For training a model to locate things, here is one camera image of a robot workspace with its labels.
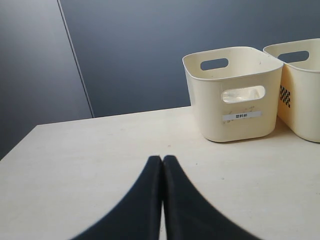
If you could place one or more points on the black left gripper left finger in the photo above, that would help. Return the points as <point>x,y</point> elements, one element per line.
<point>138,214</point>

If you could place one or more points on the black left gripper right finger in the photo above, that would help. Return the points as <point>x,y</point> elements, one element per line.
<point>188,215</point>

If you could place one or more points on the left cream plastic bin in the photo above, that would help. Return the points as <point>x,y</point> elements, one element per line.
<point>233,92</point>

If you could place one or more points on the cream plastic bin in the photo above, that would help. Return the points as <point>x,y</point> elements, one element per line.
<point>299,95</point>
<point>233,92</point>

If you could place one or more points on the middle cream plastic bin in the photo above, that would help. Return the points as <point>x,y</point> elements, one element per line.
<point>299,95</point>

